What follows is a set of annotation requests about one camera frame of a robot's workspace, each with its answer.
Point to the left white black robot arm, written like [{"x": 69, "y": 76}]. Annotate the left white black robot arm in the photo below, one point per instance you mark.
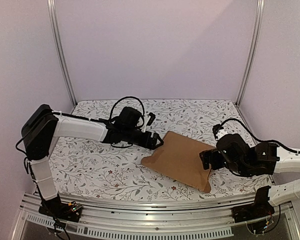
[{"x": 46, "y": 125}]

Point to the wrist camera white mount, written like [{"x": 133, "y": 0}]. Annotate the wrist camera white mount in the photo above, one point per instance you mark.
[
  {"x": 147, "y": 121},
  {"x": 218, "y": 131}
]

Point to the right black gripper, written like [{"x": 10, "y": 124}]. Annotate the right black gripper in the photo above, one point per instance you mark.
[{"x": 207, "y": 159}]

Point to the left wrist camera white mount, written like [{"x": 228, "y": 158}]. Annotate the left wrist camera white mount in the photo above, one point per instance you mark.
[{"x": 147, "y": 121}]

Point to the aluminium front rail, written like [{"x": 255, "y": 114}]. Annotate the aluminium front rail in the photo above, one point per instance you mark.
[{"x": 105, "y": 219}]

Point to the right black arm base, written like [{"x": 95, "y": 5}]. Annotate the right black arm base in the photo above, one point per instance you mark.
[{"x": 258, "y": 209}]

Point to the right aluminium frame post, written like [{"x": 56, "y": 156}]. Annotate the right aluminium frame post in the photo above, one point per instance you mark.
[{"x": 252, "y": 52}]

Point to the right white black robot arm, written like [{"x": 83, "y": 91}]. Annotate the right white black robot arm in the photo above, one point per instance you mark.
[{"x": 268, "y": 157}]

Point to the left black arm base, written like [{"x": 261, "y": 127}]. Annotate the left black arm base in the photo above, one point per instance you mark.
[{"x": 70, "y": 211}]

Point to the floral patterned table mat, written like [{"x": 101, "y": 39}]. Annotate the floral patterned table mat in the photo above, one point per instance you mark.
[{"x": 87, "y": 168}]

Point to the brown cardboard box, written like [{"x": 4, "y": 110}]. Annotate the brown cardboard box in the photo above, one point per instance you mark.
[{"x": 179, "y": 159}]

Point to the aluminium frame post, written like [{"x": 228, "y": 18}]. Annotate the aluminium frame post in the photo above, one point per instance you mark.
[
  {"x": 252, "y": 52},
  {"x": 52, "y": 11}
]

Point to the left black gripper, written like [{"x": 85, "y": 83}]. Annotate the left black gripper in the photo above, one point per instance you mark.
[{"x": 151, "y": 145}]

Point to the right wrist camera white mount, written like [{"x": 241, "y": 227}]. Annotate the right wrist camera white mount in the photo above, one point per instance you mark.
[{"x": 218, "y": 131}]

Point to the left aluminium frame post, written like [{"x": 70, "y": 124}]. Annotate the left aluminium frame post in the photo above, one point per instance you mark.
[{"x": 52, "y": 11}]

